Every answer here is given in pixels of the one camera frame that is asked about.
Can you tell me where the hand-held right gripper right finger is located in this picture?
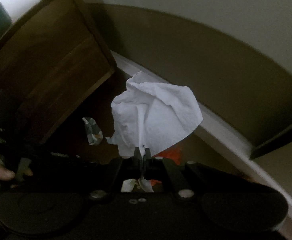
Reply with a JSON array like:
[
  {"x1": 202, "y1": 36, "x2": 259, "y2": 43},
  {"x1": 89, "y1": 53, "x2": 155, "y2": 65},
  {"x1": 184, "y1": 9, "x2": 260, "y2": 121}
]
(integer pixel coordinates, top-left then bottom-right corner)
[{"x1": 144, "y1": 148, "x2": 211, "y2": 202}]

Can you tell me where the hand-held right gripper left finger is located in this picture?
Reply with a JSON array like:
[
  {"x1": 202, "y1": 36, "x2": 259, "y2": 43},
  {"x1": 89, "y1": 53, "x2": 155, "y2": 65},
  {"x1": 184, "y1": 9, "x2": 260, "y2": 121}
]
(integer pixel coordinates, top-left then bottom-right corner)
[{"x1": 59, "y1": 147, "x2": 141, "y2": 202}]

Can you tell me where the white tissue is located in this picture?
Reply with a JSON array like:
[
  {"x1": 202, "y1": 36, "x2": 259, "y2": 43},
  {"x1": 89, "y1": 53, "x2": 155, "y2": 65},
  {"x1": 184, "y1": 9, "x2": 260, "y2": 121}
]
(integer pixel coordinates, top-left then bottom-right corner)
[{"x1": 105, "y1": 71, "x2": 203, "y2": 193}]

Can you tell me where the orange wrapper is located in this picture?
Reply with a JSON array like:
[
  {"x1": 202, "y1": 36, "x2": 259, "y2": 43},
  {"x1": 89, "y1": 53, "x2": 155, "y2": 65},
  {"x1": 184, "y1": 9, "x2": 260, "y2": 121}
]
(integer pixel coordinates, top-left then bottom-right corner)
[{"x1": 154, "y1": 148, "x2": 182, "y2": 166}]

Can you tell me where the beige wrapper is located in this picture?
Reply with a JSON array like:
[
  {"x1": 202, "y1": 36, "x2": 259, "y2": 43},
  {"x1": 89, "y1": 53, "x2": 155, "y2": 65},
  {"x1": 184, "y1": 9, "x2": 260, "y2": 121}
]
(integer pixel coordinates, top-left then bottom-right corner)
[{"x1": 121, "y1": 179, "x2": 139, "y2": 193}]

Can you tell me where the crumpled green white wrapper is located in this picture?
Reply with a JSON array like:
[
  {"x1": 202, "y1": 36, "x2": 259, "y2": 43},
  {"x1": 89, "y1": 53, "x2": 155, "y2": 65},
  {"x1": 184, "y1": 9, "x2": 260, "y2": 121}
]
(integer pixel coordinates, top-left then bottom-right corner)
[{"x1": 82, "y1": 117, "x2": 103, "y2": 146}]

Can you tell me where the wooden nightstand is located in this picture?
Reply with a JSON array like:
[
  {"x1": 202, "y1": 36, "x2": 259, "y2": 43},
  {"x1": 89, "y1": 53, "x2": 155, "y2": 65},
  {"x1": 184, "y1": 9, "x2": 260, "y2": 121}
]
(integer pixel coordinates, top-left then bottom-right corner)
[{"x1": 0, "y1": 0, "x2": 118, "y2": 153}]

